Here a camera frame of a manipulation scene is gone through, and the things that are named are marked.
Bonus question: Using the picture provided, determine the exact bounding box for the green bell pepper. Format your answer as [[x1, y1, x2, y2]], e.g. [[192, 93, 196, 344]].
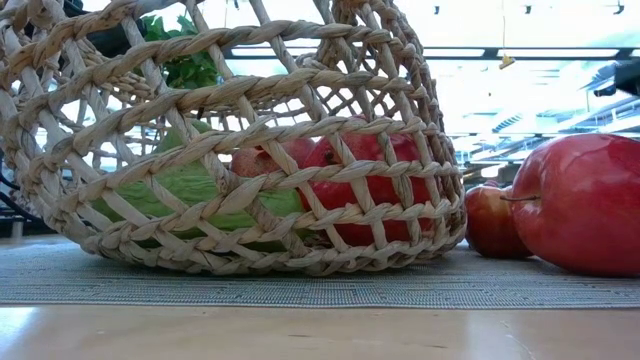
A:
[[89, 118, 236, 241]]

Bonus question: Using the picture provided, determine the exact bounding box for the bright green apple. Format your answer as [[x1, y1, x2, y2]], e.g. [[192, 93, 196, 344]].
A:
[[219, 187, 307, 251]]

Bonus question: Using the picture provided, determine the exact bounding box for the woven wicker basket with handles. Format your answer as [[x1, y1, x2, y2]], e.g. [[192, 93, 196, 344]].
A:
[[0, 0, 467, 277]]

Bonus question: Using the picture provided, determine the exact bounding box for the large red-yellow apple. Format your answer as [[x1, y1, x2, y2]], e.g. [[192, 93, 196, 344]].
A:
[[298, 115, 435, 247]]

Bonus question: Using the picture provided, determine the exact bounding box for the small red-yellow apple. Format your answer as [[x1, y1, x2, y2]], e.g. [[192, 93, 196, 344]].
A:
[[463, 183, 534, 260]]

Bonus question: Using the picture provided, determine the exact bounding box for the plain red apple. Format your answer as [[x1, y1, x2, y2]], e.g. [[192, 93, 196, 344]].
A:
[[501, 132, 640, 279]]

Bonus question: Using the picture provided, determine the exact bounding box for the green potted plant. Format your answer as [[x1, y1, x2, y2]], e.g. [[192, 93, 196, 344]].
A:
[[134, 13, 221, 91]]

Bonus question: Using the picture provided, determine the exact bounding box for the yellow hanging tag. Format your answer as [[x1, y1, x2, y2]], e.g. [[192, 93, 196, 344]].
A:
[[498, 0, 517, 71]]

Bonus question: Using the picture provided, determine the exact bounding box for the grey woven placemat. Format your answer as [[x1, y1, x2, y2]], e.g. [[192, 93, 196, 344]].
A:
[[0, 238, 640, 310]]

